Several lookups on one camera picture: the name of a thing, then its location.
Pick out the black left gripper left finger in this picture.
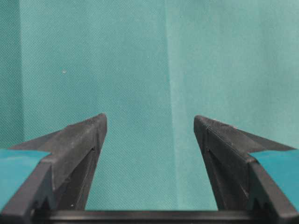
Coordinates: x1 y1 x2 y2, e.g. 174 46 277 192
0 113 107 224

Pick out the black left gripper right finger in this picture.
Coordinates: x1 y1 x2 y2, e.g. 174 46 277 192
193 115 299 224

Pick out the green table cloth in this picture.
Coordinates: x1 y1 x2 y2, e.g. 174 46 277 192
0 0 299 210

